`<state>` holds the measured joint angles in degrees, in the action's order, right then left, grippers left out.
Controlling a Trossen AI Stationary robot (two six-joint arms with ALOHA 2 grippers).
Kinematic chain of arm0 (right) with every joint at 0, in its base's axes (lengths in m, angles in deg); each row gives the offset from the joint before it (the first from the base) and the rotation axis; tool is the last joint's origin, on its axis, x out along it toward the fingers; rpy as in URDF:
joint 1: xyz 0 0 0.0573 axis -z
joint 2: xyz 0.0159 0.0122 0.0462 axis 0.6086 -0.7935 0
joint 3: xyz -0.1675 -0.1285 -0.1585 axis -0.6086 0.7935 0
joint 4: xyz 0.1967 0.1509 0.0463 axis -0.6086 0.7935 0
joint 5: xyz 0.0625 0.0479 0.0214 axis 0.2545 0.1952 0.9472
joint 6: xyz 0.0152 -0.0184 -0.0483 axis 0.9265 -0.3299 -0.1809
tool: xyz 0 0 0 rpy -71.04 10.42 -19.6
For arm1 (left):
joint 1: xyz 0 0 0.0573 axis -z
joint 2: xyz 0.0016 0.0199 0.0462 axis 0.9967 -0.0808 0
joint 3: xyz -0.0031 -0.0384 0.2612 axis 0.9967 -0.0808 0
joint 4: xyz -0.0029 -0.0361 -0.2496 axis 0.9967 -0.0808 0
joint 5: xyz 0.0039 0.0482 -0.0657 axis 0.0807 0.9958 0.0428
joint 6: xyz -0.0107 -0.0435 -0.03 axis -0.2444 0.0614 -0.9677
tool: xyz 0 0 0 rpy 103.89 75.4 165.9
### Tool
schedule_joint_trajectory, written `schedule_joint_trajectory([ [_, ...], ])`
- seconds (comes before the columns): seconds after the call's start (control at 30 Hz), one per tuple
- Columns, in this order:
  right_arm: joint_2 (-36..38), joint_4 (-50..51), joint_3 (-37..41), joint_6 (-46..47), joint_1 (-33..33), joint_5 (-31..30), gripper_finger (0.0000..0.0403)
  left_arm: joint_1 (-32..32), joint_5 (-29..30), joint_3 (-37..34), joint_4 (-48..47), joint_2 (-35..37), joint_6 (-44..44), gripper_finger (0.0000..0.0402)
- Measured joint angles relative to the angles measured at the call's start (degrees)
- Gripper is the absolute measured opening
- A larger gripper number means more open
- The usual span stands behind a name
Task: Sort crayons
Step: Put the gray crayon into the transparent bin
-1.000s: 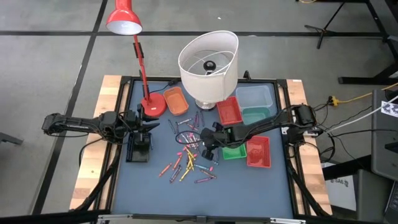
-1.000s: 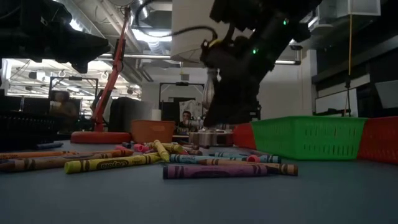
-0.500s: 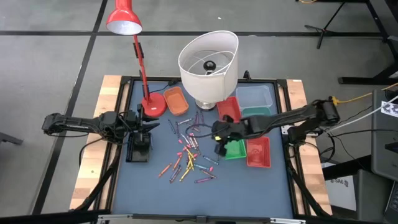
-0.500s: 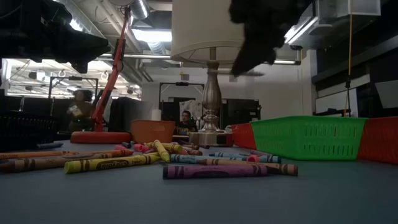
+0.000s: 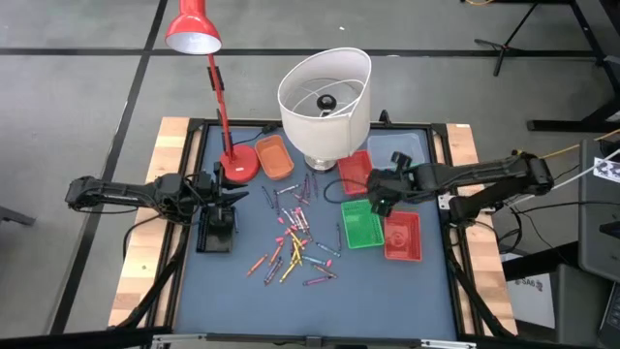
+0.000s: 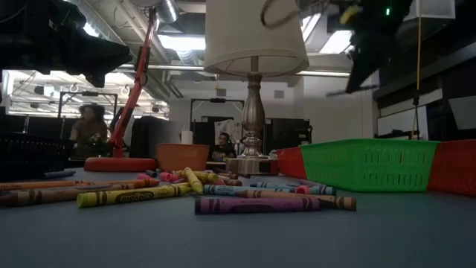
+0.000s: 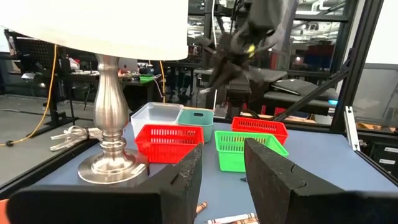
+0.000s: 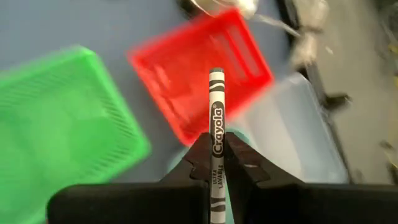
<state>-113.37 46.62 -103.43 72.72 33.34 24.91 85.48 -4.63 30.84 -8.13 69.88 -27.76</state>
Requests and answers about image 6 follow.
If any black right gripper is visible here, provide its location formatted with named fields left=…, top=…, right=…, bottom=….
left=345, top=0, right=414, bottom=94

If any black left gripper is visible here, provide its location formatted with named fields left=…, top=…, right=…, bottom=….
left=0, top=0, right=133, bottom=89

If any purple crayon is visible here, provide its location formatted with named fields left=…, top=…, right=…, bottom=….
left=194, top=197, right=321, bottom=216

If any dark covered equipment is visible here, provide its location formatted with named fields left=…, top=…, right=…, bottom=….
left=129, top=115, right=183, bottom=159

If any green plastic basket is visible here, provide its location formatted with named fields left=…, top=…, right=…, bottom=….
left=300, top=138, right=440, bottom=194

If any black cabinet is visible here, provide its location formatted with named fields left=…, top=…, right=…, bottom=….
left=264, top=118, right=313, bottom=153

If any red desk lamp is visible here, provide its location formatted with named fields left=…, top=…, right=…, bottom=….
left=84, top=7, right=159, bottom=173

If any black plastic basket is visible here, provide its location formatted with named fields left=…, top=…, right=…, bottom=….
left=0, top=133, right=74, bottom=182

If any silver table lamp white shade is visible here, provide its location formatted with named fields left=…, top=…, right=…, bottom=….
left=203, top=0, right=310, bottom=176

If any blue gray crayon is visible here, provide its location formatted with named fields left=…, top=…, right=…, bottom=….
left=42, top=170, right=77, bottom=180

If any red plastic basket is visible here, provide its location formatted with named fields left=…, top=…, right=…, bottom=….
left=427, top=139, right=476, bottom=197
left=275, top=147, right=308, bottom=180

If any orange plastic bin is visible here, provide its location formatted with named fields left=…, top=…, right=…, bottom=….
left=155, top=143, right=210, bottom=172

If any yellow crayon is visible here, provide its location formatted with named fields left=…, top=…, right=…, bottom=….
left=174, top=170, right=220, bottom=184
left=77, top=185, right=193, bottom=208
left=184, top=167, right=205, bottom=196

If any white patterned cloth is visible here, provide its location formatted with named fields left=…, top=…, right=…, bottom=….
left=214, top=118, right=242, bottom=144

